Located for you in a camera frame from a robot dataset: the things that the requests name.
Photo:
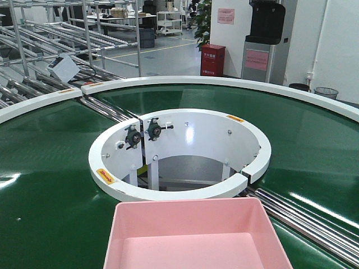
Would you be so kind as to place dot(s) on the pink plastic bin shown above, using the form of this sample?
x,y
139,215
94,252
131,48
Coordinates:
x,y
213,233

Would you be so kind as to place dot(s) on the white shelf cart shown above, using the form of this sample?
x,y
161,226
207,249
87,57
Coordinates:
x,y
169,23

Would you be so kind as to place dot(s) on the black waste bin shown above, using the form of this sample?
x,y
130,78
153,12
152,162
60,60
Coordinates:
x,y
299,86

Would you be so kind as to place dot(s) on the red fire equipment box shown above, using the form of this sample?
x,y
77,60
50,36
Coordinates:
x,y
212,60

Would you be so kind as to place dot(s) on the green potted plant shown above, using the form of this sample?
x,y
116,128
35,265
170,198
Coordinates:
x,y
203,20

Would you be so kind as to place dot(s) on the grey black standing machine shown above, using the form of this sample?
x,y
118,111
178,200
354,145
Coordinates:
x,y
265,34

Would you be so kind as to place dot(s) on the white control box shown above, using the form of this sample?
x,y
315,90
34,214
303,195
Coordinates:
x,y
63,68

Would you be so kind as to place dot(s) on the green circular conveyor belt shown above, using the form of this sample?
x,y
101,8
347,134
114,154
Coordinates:
x,y
53,215

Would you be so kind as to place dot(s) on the mesh waste basket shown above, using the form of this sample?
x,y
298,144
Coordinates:
x,y
326,92

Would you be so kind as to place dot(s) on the metal roller rack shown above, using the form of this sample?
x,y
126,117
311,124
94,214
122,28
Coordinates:
x,y
39,44

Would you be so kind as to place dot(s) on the steel conveyor rollers right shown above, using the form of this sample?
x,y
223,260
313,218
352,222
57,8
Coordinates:
x,y
328,235

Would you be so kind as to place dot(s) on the pink wall notice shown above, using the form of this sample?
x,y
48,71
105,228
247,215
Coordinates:
x,y
226,16

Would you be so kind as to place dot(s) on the white outer guard rail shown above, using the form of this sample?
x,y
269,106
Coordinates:
x,y
327,103

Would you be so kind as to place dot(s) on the white guard rail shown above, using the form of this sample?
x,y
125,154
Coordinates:
x,y
23,107
327,103

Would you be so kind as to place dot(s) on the white left guard rail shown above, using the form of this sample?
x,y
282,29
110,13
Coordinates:
x,y
23,107

